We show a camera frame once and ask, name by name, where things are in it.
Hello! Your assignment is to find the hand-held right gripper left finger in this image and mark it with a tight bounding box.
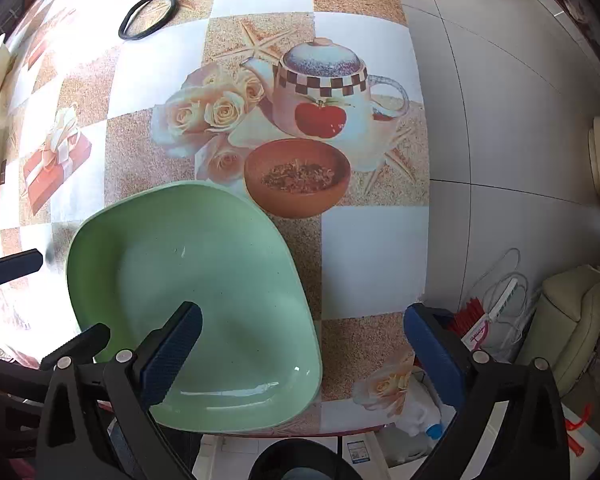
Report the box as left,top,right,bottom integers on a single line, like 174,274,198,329
35,301,203,480

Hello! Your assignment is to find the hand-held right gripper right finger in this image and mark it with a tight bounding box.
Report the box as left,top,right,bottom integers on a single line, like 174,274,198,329
404,302,571,480

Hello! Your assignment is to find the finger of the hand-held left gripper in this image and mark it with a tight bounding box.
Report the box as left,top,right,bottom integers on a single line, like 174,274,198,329
0,249,44,306
40,324,112,369

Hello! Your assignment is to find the red broom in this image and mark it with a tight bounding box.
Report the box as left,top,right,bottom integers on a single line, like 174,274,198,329
447,296,487,346

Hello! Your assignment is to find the white printed bag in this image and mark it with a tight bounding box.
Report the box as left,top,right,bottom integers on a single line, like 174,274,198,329
461,312,523,363

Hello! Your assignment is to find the white jug with blue cap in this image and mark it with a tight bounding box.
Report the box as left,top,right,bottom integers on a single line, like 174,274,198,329
392,370,458,466

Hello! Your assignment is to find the white power strip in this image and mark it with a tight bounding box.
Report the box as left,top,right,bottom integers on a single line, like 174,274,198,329
484,276,520,322

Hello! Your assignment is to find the white labelled box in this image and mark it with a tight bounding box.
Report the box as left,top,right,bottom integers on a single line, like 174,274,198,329
337,435,381,467

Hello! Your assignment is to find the cream sofa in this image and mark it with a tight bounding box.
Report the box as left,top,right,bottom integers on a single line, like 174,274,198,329
515,263,600,401

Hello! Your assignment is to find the black round object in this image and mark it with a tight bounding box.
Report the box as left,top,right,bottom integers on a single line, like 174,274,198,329
247,437,363,480

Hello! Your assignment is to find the red plastic object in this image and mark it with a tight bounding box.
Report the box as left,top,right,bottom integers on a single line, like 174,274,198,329
564,404,593,457

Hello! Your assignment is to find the printed tablecloth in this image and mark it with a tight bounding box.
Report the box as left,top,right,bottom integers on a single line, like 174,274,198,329
0,0,431,436

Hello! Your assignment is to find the black hair tie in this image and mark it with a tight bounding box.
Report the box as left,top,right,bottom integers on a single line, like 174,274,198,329
118,0,179,41

